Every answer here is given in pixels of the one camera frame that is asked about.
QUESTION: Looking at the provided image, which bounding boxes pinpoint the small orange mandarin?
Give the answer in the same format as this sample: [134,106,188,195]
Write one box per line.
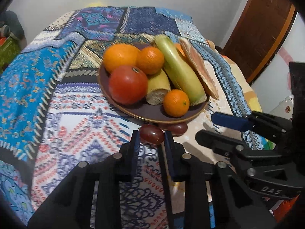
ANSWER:
[163,90,190,117]

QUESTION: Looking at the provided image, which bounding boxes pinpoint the dark red grape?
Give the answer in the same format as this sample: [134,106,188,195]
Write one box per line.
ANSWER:
[139,124,164,146]
[163,123,188,136]

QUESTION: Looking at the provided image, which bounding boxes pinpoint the short yellow sugarcane piece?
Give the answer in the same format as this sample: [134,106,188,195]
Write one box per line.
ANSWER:
[146,69,171,106]

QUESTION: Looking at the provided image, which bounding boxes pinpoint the small orange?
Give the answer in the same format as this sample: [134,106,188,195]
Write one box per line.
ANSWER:
[136,46,165,75]

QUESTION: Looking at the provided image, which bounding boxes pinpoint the red tomato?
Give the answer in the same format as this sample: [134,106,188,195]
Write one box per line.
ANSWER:
[109,66,148,106]

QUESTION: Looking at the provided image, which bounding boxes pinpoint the colourful yellow fleece blanket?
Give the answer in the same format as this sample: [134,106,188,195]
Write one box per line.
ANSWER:
[207,39,263,113]

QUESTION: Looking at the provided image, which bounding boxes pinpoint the dark purple round plate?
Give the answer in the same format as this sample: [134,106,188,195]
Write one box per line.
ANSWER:
[98,44,208,124]

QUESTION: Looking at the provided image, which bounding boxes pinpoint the large orange on plate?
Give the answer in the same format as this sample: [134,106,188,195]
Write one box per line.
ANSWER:
[174,43,186,57]

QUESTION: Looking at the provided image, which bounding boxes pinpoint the brown wooden door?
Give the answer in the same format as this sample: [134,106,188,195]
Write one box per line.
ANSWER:
[221,0,297,84]

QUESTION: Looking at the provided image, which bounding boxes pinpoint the green and red clutter pile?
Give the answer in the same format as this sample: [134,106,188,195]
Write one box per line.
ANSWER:
[0,24,24,73]

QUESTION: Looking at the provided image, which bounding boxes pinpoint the dark green plush cushion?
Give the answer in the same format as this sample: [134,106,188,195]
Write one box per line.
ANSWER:
[1,11,24,41]

